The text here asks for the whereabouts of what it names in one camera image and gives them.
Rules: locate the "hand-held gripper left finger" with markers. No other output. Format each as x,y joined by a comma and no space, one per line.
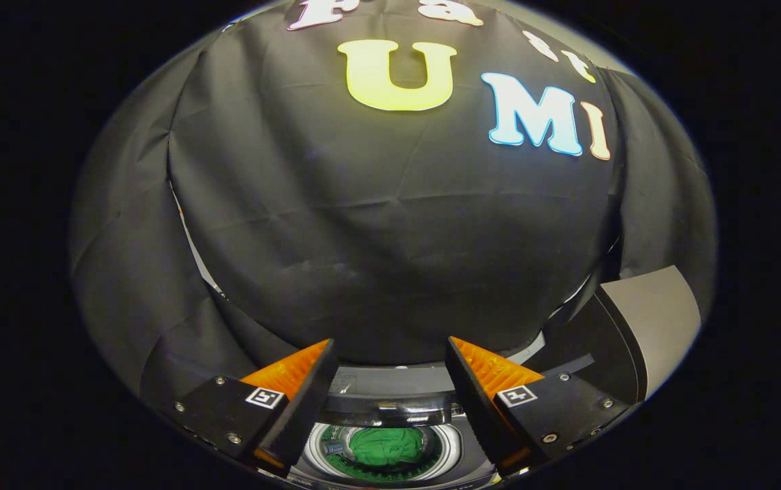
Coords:
305,401

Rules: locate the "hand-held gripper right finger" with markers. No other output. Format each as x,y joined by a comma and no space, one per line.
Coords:
475,401

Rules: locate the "grey washing machine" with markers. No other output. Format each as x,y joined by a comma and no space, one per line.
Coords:
464,446

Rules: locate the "green polo shirt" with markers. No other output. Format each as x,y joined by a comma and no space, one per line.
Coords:
387,446

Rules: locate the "black backdrop cloth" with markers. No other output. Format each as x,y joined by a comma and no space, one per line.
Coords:
363,224

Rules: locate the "dark cabinet with beige door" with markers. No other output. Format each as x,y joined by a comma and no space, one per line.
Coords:
656,320

